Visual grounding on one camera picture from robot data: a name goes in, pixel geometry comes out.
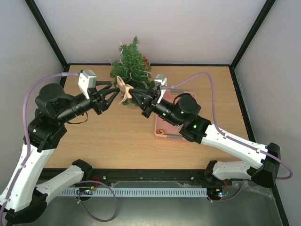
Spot black enclosure frame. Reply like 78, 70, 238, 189
7, 0, 290, 226

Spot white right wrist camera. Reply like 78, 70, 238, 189
154, 74, 167, 95

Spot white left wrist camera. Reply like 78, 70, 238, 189
78, 70, 97, 99

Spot small green christmas tree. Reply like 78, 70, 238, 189
109, 35, 156, 110

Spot red bow ornament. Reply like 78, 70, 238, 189
143, 56, 149, 66

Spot pink perforated plastic basket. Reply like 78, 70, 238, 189
154, 89, 196, 141

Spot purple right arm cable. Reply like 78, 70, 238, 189
162, 72, 293, 180

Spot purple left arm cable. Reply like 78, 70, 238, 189
0, 72, 80, 226

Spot black aluminium mounting rail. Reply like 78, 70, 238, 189
92, 169, 231, 187

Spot light blue cable duct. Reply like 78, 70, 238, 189
59, 187, 207, 197

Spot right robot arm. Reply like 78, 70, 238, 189
129, 89, 280, 188

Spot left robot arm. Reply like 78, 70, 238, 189
0, 81, 119, 226

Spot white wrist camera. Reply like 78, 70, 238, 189
154, 74, 167, 95
78, 70, 97, 99

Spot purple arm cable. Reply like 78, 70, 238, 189
0, 72, 80, 226
162, 72, 293, 180

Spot clear wire fairy lights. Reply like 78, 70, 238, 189
108, 41, 152, 85

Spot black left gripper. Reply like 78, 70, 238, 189
57, 81, 120, 124

